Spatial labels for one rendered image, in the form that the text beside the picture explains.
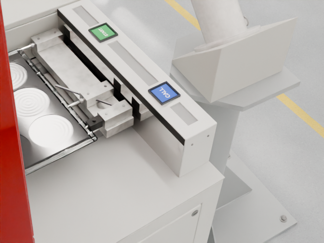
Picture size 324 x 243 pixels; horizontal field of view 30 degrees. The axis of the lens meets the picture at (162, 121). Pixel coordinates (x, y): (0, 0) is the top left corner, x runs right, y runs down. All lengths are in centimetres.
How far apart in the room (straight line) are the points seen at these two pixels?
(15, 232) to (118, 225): 68
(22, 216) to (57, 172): 77
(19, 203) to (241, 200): 184
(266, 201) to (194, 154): 108
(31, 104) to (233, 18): 57
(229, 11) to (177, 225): 57
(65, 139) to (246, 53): 52
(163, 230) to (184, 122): 27
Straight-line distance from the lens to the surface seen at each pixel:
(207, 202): 150
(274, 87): 171
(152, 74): 147
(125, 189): 142
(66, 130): 143
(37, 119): 145
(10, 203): 65
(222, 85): 160
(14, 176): 62
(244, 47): 156
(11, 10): 166
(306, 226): 246
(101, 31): 158
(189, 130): 136
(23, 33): 165
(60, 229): 136
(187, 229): 154
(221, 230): 235
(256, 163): 259
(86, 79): 157
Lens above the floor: 197
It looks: 48 degrees down
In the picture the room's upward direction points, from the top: 7 degrees clockwise
